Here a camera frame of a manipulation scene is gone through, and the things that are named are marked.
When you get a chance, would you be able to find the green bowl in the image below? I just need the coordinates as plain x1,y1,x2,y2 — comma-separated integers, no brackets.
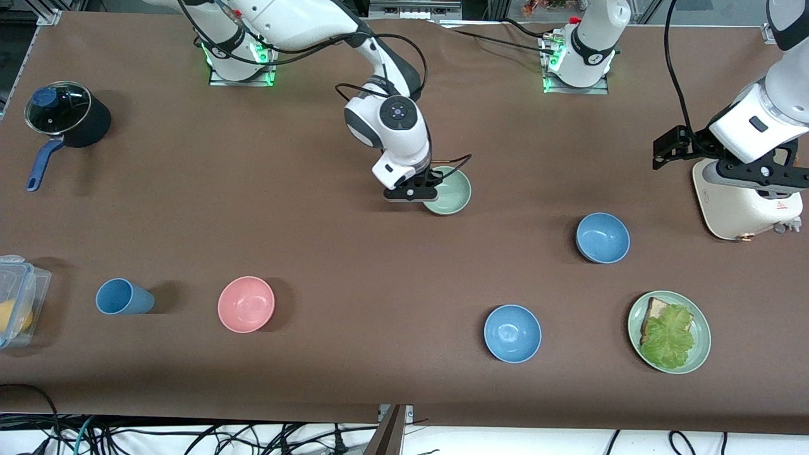
421,166,473,216

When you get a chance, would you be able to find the glass lid blue knob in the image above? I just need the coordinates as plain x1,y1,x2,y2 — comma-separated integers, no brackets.
24,81,93,135

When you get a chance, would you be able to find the grey metal strut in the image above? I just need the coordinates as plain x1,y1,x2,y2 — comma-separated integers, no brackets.
363,404,415,455

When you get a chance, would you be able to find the black base cable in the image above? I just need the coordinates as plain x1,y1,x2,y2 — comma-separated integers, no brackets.
436,19,557,56

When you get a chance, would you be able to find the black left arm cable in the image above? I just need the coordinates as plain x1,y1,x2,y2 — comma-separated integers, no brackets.
664,0,699,137

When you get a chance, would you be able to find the brown table cover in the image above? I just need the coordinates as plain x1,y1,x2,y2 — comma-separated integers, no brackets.
0,11,809,437

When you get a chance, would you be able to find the teal cable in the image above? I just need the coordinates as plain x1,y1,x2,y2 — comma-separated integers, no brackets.
71,416,97,455

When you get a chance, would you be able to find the green lettuce leaf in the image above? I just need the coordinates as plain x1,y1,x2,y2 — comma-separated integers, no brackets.
640,305,696,370

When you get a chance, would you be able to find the black pot blue handle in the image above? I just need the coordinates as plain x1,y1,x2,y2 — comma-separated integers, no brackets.
24,81,113,192

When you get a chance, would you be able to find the green plate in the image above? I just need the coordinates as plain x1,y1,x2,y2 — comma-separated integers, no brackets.
628,291,712,375

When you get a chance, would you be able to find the black floor cable loop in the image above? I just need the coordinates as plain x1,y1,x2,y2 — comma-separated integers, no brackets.
0,384,62,455

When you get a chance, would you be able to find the blue cup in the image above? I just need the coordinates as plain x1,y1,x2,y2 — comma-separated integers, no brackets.
95,278,155,315

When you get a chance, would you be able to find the yellow food item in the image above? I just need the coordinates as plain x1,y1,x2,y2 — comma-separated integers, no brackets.
0,300,33,336

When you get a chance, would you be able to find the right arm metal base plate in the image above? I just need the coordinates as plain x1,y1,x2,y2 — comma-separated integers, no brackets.
209,44,277,87

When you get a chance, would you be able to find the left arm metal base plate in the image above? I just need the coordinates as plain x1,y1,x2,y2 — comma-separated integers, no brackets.
542,44,611,95

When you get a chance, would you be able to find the cream toaster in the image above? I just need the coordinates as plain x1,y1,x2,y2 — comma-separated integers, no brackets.
692,158,805,241

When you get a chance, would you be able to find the clear plastic food container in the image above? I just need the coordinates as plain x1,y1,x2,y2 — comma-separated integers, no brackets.
0,255,52,349

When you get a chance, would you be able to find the blue bowl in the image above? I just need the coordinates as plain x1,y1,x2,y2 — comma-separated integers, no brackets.
484,305,542,364
576,212,631,264

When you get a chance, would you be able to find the bread slice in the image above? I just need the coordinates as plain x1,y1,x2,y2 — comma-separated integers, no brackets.
640,297,680,345

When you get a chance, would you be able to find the pink bowl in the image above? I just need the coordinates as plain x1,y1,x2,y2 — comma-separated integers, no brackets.
217,276,276,334

